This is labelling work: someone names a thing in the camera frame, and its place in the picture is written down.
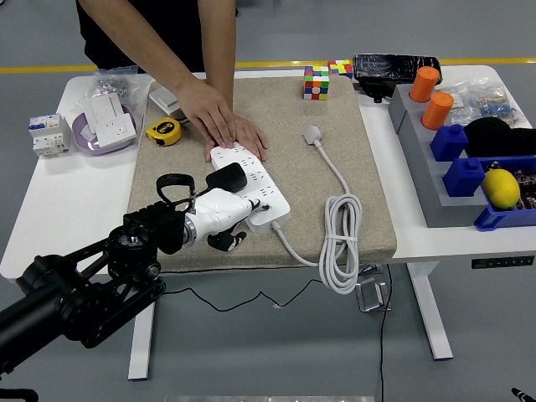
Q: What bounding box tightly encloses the person's left hand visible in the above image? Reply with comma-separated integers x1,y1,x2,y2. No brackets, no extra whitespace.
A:
204,115,269,163

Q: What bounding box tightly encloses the white blank switch plate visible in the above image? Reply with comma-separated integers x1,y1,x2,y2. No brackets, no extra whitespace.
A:
80,92,126,135

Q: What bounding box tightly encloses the clear bag of small parts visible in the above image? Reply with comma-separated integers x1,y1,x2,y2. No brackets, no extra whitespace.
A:
441,77,523,129

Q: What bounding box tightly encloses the blue plastic bin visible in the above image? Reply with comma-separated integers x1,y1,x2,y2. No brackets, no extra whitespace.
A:
473,154,536,232

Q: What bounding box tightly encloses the white power strip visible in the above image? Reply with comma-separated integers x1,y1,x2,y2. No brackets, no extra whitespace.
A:
209,142,291,232

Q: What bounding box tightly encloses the white wall socket panel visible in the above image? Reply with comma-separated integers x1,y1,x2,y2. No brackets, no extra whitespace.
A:
95,115,138,148

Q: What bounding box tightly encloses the yellow lemon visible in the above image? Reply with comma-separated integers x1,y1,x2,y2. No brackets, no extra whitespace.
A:
481,167,522,209

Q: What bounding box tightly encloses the person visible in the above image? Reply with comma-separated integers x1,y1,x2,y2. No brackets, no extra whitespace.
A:
75,0,238,73

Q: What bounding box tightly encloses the clear bag of screws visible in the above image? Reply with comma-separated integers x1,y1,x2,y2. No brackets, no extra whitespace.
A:
69,64,152,122

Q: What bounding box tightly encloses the dark circuit board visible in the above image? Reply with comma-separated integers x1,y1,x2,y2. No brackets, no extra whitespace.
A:
481,160,536,212

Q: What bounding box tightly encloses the white circuit breaker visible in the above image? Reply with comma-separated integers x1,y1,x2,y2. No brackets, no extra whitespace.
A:
28,112,72,159

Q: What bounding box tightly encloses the white table leg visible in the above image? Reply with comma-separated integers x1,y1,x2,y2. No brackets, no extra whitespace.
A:
127,301,159,381
406,262,454,361

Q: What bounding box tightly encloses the blue plastic block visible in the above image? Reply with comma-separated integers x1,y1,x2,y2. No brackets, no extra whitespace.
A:
430,123,469,162
442,157,487,198

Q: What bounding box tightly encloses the white power strip cord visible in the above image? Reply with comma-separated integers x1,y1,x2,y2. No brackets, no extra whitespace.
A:
271,124,363,295

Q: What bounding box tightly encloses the orange cylinder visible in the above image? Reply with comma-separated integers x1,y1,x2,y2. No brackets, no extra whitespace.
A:
409,65,441,104
420,91,456,131

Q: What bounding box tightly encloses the thin black adapter cord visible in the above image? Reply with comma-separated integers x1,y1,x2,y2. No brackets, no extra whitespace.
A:
157,186,322,313

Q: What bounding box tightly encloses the person's right hand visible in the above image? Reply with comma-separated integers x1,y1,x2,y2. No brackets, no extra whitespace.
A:
174,79,238,148

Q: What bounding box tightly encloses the multicoloured puzzle cube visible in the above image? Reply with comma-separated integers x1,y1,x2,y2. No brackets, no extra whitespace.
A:
327,59,354,80
302,64,331,101

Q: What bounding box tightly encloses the grey-brown fabric mat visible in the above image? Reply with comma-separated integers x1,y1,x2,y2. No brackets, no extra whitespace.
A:
127,75,398,272

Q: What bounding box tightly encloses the white wall switch panel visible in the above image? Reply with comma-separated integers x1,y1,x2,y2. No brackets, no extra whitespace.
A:
148,85,185,116

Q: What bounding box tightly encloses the black table control panel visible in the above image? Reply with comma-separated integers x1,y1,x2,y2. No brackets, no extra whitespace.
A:
471,255,536,270

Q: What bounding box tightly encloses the black floor cable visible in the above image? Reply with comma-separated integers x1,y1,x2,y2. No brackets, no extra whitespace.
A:
353,263,394,402

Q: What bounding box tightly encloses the black power adapter plug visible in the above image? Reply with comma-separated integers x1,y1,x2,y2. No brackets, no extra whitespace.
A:
204,162,248,194

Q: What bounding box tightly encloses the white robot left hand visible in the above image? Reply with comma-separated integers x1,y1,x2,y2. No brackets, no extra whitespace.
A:
191,187,271,253

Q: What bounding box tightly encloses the black plastic-wrapped device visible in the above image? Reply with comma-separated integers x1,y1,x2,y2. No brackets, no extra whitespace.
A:
352,52,442,104

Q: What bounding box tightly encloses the grey stepped block holder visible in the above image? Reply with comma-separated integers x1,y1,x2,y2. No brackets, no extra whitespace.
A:
387,83,491,229

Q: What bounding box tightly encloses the yellow tape measure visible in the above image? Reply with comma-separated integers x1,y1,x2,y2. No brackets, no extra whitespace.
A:
145,117,183,147

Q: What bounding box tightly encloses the purple bowl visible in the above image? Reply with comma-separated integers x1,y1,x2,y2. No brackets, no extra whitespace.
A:
70,104,139,157

